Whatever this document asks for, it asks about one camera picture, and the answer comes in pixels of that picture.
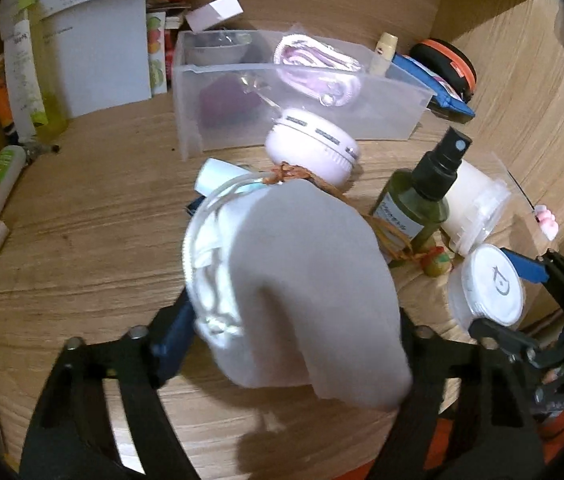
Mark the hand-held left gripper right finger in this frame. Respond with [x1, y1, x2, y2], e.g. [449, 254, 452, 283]
[362, 310, 547, 480]

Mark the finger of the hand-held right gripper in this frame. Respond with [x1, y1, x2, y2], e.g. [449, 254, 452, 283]
[468, 317, 546, 365]
[501, 249, 564, 307]

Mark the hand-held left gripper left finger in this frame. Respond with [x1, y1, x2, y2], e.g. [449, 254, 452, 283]
[16, 287, 200, 480]

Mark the white round lidded container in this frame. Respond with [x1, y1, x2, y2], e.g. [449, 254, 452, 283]
[446, 243, 527, 332]

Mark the white plastic cup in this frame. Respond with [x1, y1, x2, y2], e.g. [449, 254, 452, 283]
[441, 159, 514, 257]

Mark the green spray bottle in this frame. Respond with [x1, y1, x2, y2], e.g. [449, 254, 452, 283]
[369, 127, 473, 257]

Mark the grey white cloth bundle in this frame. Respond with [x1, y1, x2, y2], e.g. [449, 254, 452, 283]
[182, 179, 413, 411]

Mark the clear plastic storage box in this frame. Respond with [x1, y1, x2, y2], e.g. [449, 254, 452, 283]
[172, 29, 436, 162]

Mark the lilac round jar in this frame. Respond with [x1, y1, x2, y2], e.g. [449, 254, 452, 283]
[265, 108, 361, 192]

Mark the wooden desktop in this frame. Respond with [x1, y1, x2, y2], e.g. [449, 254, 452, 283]
[0, 0, 564, 480]

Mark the pink toy on stick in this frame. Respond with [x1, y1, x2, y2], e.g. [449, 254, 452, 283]
[507, 170, 561, 242]

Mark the small green red figurine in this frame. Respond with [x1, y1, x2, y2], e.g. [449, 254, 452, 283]
[422, 245, 451, 278]

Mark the blue white tube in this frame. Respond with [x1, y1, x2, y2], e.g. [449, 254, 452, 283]
[196, 157, 250, 197]

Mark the blue pencil case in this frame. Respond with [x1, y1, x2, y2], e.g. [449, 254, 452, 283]
[392, 53, 476, 122]

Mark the black orange zip case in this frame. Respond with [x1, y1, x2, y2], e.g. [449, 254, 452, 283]
[408, 38, 478, 107]

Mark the purple item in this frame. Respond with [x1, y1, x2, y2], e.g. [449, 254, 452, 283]
[199, 75, 263, 130]

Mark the cream tube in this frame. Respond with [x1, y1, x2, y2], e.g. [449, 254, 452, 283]
[369, 32, 399, 79]

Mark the pink scrunchie in plastic bag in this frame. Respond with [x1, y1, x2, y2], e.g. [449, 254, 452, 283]
[274, 34, 363, 109]

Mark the stack of booklets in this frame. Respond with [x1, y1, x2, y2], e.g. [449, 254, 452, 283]
[145, 0, 199, 97]

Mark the clear plastic bowl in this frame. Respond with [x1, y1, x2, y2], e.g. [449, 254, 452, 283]
[184, 30, 253, 67]

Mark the white paper folder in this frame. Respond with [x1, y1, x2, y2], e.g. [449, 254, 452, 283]
[36, 0, 153, 119]

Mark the pink white small box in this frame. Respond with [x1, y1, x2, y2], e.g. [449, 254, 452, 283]
[185, 0, 244, 32]

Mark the brown cord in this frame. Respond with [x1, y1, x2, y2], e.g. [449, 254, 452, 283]
[268, 161, 415, 267]

